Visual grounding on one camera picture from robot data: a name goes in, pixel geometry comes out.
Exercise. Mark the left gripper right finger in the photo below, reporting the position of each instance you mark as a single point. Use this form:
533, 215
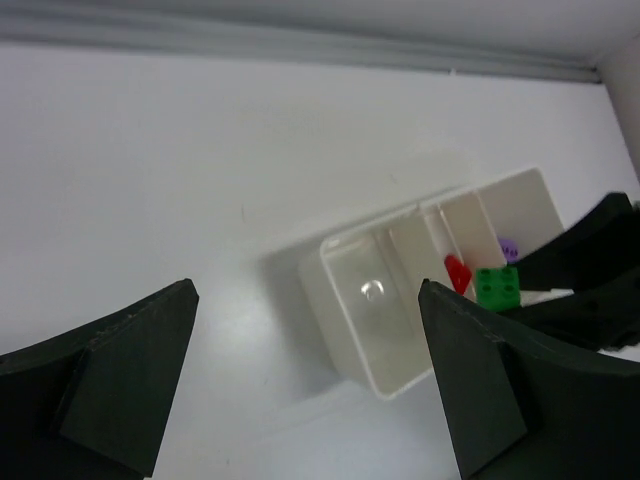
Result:
520, 404

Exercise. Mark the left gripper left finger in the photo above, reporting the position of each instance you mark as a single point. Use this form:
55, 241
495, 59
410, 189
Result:
93, 402

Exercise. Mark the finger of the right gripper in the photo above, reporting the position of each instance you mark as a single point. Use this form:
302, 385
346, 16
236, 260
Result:
603, 318
600, 248

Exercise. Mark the purple lego brick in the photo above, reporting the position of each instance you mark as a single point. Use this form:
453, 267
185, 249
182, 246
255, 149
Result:
509, 249

